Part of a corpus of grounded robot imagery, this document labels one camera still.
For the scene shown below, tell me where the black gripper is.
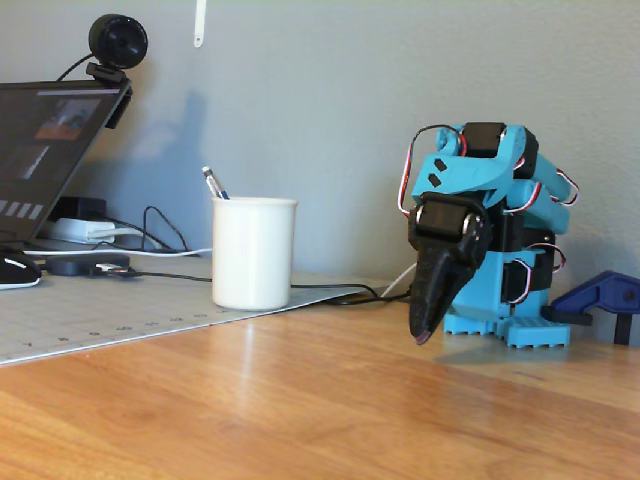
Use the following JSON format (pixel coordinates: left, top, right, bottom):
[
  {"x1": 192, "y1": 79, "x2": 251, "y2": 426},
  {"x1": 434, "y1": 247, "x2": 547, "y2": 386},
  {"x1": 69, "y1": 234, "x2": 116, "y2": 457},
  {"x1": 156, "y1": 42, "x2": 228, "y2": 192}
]
[{"x1": 408, "y1": 192, "x2": 495, "y2": 347}]

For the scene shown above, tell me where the blue and silver pen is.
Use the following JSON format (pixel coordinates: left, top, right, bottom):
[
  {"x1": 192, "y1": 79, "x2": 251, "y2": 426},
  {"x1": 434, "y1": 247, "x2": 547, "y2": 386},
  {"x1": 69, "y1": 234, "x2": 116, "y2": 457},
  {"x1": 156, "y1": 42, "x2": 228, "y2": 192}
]
[{"x1": 201, "y1": 165, "x2": 231, "y2": 201}]

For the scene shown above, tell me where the white ceramic mug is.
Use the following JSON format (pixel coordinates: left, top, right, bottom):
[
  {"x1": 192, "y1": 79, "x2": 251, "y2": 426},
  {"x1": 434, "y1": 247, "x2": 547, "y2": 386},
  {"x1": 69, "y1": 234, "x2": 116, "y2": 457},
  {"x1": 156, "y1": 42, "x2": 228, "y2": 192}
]
[{"x1": 210, "y1": 196, "x2": 299, "y2": 312}]

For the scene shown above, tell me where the dark blue table clamp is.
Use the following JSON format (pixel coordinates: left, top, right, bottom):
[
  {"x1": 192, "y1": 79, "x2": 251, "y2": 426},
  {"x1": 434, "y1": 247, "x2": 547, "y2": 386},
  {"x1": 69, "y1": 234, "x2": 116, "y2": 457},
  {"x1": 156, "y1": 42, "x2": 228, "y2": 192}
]
[{"x1": 539, "y1": 269, "x2": 640, "y2": 346}]

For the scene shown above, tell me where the grey gridded cutting mat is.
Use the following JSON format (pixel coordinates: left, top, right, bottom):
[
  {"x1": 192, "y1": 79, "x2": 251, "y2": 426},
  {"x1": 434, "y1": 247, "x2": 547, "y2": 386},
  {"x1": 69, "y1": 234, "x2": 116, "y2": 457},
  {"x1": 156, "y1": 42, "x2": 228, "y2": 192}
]
[{"x1": 0, "y1": 257, "x2": 396, "y2": 369}]

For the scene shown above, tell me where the white blind wand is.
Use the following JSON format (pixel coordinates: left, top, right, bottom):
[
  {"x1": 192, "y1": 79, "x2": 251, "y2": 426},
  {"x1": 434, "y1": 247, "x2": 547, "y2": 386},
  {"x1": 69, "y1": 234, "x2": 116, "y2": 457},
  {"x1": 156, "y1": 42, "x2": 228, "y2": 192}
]
[{"x1": 193, "y1": 0, "x2": 207, "y2": 49}]

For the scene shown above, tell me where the white power adapter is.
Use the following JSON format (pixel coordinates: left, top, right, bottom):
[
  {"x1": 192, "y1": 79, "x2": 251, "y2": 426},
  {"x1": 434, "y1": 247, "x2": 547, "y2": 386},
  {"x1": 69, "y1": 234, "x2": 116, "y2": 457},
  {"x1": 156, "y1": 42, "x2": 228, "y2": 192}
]
[{"x1": 47, "y1": 217, "x2": 117, "y2": 245}]

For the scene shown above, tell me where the black power adapter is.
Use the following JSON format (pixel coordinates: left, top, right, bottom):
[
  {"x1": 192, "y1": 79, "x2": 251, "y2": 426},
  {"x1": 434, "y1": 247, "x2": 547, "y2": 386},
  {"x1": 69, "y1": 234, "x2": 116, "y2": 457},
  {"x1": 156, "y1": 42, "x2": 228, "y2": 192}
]
[{"x1": 58, "y1": 196, "x2": 108, "y2": 221}]

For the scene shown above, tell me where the dark grey usb hub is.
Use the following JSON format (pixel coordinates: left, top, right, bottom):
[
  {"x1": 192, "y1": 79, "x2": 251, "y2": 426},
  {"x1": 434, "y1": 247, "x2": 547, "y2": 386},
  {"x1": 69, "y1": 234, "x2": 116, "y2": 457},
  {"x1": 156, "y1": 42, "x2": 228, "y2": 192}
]
[{"x1": 45, "y1": 253, "x2": 132, "y2": 277}]

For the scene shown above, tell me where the black round webcam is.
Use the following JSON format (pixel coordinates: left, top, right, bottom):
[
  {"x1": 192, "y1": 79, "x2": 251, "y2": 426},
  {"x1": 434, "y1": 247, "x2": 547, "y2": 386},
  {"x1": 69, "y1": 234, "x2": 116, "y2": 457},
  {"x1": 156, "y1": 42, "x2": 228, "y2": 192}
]
[{"x1": 85, "y1": 13, "x2": 150, "y2": 129}]

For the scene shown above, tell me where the black and white mouse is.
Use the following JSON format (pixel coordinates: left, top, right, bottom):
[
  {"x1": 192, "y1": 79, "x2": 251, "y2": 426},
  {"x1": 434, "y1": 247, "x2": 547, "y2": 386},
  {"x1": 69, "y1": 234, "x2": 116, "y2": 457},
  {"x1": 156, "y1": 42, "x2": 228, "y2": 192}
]
[{"x1": 0, "y1": 252, "x2": 44, "y2": 291}]

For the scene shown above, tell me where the white robot usb cable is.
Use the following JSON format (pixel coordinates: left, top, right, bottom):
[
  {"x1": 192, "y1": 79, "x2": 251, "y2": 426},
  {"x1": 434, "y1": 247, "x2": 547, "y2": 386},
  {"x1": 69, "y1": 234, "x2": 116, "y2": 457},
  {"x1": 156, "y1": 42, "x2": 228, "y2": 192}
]
[{"x1": 378, "y1": 262, "x2": 419, "y2": 300}]

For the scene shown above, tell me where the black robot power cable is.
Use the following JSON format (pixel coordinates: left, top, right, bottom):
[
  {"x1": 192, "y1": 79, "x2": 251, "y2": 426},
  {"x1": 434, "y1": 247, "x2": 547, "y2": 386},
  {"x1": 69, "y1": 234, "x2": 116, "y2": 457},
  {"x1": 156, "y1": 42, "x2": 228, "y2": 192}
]
[{"x1": 124, "y1": 268, "x2": 416, "y2": 307}]

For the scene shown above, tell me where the looped thin black cable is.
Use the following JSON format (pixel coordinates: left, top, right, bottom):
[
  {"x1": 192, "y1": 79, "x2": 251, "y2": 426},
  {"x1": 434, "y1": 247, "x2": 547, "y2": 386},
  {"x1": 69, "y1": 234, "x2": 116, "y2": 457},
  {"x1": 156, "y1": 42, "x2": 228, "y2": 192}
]
[{"x1": 142, "y1": 204, "x2": 191, "y2": 252}]

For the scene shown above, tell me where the long white desk cable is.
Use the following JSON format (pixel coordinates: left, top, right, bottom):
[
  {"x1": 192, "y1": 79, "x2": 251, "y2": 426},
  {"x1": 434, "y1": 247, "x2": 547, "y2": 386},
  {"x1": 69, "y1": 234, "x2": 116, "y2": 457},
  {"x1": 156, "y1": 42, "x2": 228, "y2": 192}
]
[{"x1": 22, "y1": 227, "x2": 215, "y2": 259}]

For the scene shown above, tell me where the thin black webcam cable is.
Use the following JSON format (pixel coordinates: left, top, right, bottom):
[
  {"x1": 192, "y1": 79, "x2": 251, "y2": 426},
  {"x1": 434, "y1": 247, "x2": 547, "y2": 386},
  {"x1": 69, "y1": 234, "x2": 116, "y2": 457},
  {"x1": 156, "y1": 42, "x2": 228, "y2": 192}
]
[{"x1": 55, "y1": 53, "x2": 96, "y2": 82}]

